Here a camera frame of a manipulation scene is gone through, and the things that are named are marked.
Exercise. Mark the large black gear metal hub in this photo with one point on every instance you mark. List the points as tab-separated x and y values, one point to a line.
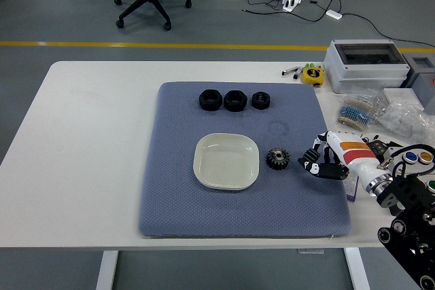
273	162

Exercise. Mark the silver black small tool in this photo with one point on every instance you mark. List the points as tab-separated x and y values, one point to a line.
289	71

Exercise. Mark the purple white leaflet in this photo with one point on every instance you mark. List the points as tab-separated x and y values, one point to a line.
351	191

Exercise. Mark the yellow tape measure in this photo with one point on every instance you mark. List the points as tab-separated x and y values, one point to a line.
312	76

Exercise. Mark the grey electrical enclosure box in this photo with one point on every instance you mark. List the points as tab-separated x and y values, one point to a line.
367	72

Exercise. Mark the white square plate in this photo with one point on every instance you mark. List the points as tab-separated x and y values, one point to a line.
226	162

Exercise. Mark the white adapter block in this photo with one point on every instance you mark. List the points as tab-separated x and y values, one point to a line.
333	14

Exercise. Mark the white table leg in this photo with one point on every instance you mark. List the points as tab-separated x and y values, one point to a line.
357	269
107	269

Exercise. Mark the black digital meter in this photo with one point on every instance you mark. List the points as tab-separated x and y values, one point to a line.
377	146

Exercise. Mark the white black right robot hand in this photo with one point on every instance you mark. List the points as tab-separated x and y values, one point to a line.
353	157

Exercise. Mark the large black hex nut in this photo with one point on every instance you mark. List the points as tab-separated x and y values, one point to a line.
229	104
205	103

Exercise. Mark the small black hex nut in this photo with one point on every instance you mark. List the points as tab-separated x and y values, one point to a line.
256	103

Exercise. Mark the grey push-button control box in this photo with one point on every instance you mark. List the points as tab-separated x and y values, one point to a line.
416	164

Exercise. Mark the bag of clear parts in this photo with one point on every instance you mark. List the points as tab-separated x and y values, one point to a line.
408	120

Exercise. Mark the white power strip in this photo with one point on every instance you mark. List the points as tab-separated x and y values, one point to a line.
291	2

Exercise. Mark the green tipped connector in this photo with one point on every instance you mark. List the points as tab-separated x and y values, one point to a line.
308	66

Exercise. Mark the white flat box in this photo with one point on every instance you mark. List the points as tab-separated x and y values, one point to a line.
402	94

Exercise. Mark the bag of blue resistors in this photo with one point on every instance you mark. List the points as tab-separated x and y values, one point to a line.
353	113

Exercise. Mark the dark grey box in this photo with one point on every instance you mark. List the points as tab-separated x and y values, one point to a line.
425	79

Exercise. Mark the blue-grey textured mat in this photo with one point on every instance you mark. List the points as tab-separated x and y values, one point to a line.
238	212

